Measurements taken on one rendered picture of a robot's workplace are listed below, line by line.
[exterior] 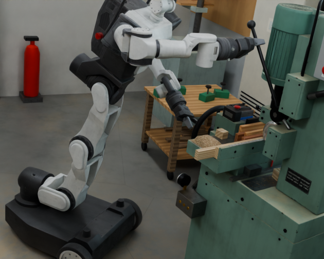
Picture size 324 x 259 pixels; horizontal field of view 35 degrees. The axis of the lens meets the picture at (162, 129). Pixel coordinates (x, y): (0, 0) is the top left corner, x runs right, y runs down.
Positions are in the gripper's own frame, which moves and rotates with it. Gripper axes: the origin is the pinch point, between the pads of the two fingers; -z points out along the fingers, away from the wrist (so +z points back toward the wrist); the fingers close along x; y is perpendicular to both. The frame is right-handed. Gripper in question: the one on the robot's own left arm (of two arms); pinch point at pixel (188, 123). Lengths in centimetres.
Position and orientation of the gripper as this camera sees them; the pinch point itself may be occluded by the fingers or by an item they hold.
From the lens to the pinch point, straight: 251.8
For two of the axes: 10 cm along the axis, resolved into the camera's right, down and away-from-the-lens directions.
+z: -4.2, -8.0, 4.3
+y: 6.9, -5.9, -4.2
